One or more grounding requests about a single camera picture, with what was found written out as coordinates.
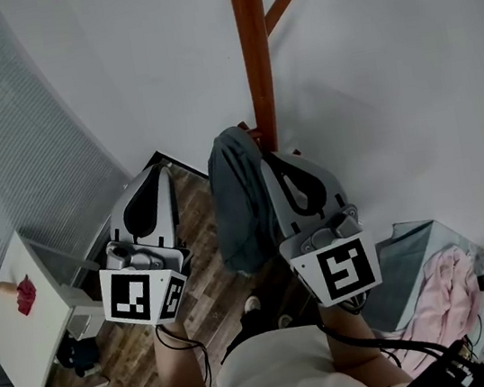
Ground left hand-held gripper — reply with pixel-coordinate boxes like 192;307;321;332
82;161;202;335

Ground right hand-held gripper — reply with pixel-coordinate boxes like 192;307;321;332
257;138;388;326

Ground dark grey garment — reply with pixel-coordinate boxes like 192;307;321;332
201;121;290;279

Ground brown wooden coat rack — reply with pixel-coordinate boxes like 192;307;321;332
218;0;324;164

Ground person's left forearm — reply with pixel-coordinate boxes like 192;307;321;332
148;315;210;387

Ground person's right forearm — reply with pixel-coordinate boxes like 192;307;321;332
318;292;415;387

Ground person's left shoe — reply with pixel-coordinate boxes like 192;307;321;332
242;294;263;314

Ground grey glass table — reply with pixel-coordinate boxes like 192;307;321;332
352;208;484;360

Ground person's black trousers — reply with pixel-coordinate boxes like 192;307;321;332
213;298;327;365

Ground red crumpled item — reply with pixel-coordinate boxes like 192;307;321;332
12;274;42;319

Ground dark blue bundle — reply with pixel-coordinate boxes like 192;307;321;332
55;333;103;382

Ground pink garment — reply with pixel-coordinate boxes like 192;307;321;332
363;242;484;376

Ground person's white shirt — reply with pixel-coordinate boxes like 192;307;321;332
110;314;378;387

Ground white side table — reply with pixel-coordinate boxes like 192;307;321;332
0;219;119;387

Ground black device box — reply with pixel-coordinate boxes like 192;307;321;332
423;336;484;387

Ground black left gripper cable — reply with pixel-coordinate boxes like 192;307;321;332
153;315;221;387

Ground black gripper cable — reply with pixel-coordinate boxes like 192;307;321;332
153;315;221;387
319;303;455;376

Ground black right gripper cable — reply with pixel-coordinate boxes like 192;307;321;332
319;303;455;376

